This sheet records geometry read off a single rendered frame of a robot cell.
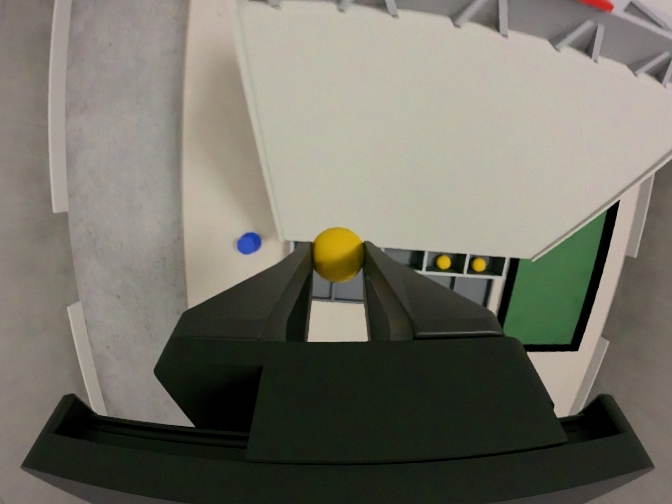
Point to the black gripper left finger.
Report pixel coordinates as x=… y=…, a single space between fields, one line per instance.
x=260 y=305

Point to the blue plug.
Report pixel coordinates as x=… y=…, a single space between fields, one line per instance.
x=251 y=243

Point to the green tray with black rim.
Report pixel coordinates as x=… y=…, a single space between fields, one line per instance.
x=551 y=300

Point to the red rectangular frame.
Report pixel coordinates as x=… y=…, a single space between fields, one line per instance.
x=602 y=5

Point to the yellow ball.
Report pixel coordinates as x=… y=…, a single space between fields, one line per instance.
x=337 y=254
x=478 y=265
x=443 y=262

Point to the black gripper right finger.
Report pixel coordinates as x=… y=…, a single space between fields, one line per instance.
x=417 y=307

